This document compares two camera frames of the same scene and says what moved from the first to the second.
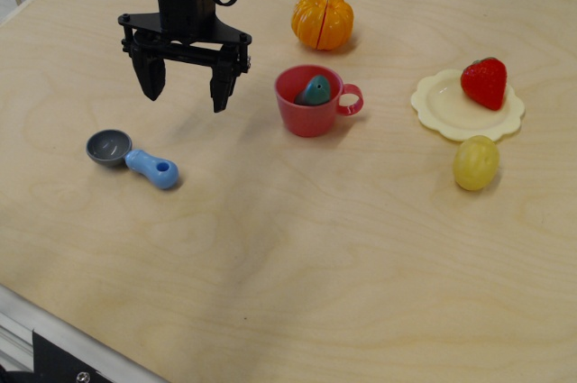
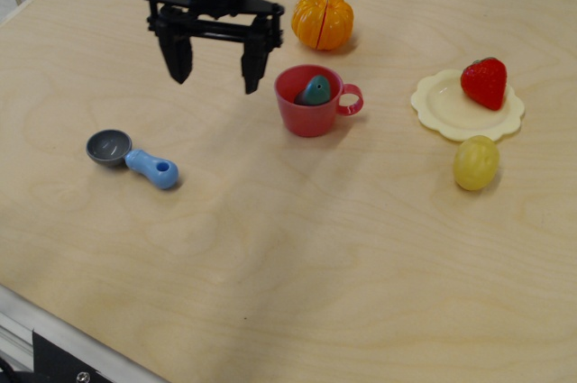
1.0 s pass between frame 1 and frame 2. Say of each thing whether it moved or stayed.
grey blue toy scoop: stayed
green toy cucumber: stayed
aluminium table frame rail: stayed
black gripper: moved
